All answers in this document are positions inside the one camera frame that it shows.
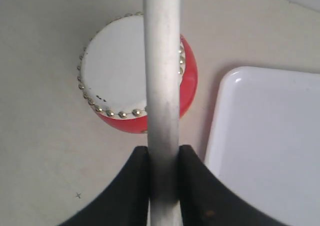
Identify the small red drum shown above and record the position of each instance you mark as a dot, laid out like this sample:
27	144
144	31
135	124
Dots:
112	74

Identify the white rectangular plastic tray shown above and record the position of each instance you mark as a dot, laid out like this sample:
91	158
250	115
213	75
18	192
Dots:
264	141

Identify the wooden drumstick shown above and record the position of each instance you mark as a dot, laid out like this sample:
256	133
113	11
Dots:
162	65

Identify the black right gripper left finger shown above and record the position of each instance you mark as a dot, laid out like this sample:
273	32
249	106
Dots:
125	201

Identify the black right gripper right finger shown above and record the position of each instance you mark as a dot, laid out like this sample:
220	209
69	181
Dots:
204	200

